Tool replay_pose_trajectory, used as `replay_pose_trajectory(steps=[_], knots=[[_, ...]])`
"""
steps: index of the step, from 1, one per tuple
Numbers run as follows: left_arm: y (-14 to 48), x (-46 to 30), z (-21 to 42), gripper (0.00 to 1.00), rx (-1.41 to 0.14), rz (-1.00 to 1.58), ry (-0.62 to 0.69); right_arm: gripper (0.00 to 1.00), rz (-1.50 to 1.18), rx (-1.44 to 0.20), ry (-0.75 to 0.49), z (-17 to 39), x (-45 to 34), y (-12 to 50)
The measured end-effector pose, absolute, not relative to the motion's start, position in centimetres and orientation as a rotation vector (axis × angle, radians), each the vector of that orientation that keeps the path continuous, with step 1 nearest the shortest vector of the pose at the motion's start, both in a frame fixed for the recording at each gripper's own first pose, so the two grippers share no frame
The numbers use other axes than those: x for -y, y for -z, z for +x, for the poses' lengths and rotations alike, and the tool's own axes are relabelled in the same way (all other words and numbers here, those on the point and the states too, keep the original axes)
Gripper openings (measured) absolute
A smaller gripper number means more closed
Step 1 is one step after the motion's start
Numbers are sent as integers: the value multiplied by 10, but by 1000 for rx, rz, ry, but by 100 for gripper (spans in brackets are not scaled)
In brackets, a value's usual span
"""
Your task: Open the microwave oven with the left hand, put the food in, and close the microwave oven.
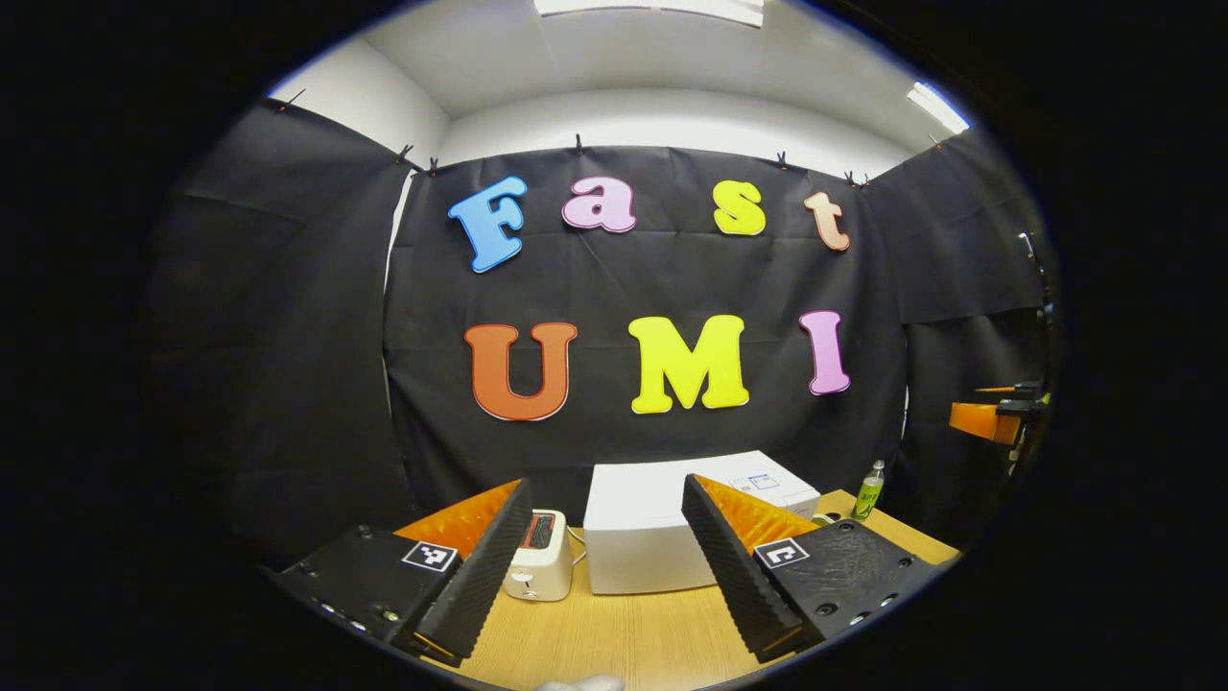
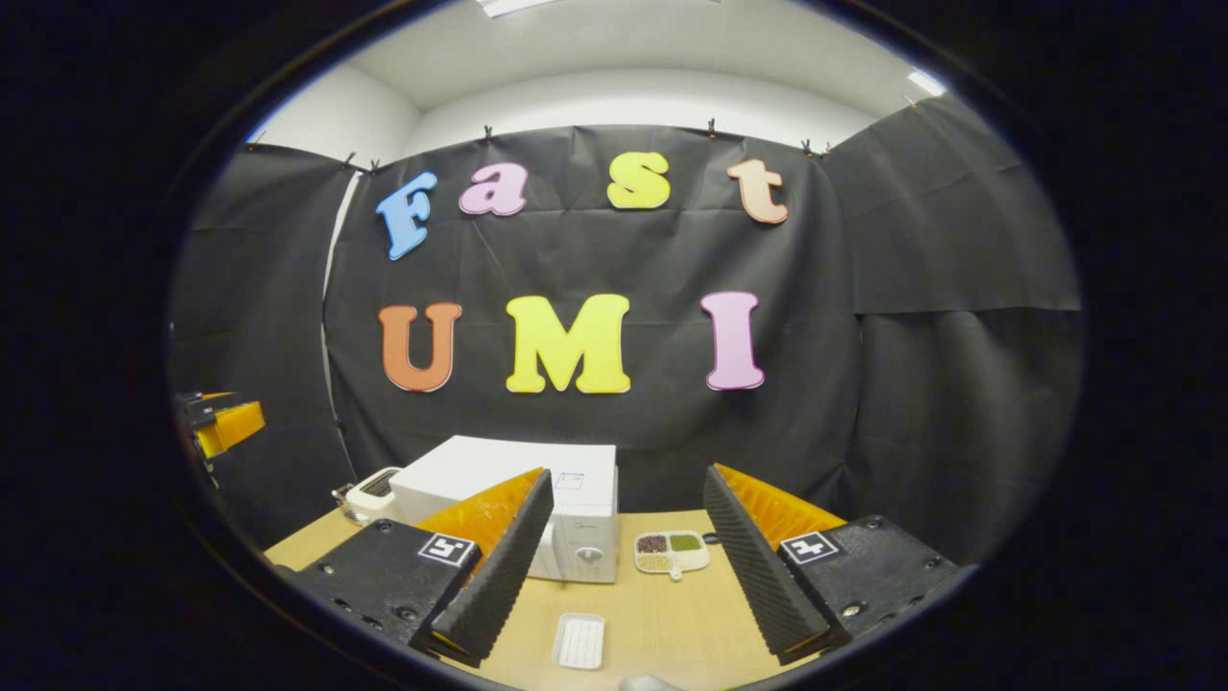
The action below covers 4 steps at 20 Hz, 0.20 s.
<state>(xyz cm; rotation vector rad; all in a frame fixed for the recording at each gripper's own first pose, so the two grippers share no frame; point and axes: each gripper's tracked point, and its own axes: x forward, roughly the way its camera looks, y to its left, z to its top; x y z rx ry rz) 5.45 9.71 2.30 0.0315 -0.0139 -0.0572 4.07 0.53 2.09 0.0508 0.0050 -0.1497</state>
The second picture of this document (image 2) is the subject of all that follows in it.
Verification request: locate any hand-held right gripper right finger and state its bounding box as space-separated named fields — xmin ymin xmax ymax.
xmin=702 ymin=464 xmax=966 ymax=666

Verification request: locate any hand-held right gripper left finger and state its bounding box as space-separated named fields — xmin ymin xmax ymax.
xmin=286 ymin=467 xmax=555 ymax=669

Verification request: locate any white rectangular tray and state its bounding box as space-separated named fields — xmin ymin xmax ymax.
xmin=552 ymin=613 xmax=606 ymax=671

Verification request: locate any white microwave oven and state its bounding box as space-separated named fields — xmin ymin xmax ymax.
xmin=389 ymin=435 xmax=620 ymax=584

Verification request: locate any white divided grain dish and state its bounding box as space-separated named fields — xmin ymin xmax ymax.
xmin=633 ymin=530 xmax=711 ymax=582

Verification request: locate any white toaster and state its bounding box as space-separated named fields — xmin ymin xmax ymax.
xmin=333 ymin=466 xmax=404 ymax=527

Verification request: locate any black backdrop cloth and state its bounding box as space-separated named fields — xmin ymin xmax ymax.
xmin=168 ymin=94 xmax=1085 ymax=567

